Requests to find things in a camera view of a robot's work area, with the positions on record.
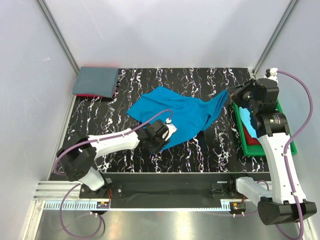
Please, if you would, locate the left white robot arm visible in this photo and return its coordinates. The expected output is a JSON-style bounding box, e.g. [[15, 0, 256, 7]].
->
[[56, 119, 177, 198]]

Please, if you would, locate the light cyan t shirt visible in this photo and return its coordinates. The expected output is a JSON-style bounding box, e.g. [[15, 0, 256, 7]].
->
[[238, 107, 259, 140]]

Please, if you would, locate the bright blue t shirt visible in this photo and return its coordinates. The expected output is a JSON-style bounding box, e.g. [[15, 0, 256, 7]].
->
[[127, 86, 229, 150]]

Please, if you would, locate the aluminium frame post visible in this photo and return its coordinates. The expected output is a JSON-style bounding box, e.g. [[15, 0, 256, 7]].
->
[[251, 0, 300, 77], [35, 0, 80, 75]]

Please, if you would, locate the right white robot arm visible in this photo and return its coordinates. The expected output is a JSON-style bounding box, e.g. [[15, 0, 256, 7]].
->
[[227, 78, 317, 226]]

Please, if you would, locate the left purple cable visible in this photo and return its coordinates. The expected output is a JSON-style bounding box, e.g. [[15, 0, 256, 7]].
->
[[53, 108, 175, 238]]

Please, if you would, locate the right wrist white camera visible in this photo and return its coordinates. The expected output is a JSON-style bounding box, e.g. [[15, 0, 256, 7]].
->
[[264, 67, 279, 83]]

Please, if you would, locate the dark red t shirt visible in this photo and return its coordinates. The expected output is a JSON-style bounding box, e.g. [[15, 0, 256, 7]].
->
[[242, 124, 260, 146]]

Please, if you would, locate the left aluminium frame post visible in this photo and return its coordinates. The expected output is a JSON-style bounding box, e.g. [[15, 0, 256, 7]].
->
[[35, 0, 80, 75]]

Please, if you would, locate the right aluminium frame post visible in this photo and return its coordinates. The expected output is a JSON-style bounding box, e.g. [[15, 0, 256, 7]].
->
[[251, 0, 300, 77]]

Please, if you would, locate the folded grey t shirt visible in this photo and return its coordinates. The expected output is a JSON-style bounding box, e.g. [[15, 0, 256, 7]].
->
[[72, 66, 120, 97]]

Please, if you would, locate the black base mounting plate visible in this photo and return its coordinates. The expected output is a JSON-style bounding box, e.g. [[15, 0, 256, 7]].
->
[[79, 172, 247, 206]]

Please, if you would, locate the slotted grey cable duct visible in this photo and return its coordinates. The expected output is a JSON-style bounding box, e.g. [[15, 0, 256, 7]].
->
[[43, 199, 246, 212]]

